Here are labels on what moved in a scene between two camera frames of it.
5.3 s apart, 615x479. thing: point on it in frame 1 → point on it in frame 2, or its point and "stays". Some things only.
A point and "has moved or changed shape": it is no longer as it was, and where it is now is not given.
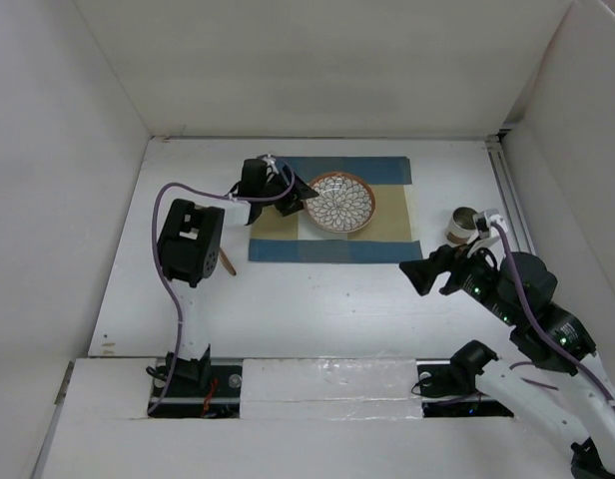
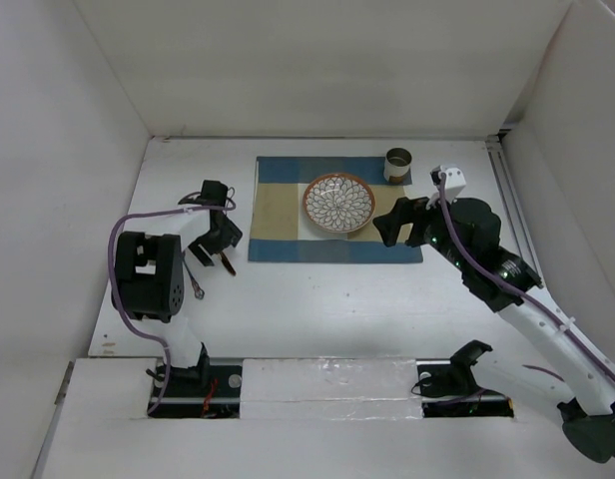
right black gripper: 423,271 → 405,211
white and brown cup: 461,226 has moved or changed shape
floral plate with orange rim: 344,203 stays
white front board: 300,419 stays
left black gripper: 294,201 → 206,251
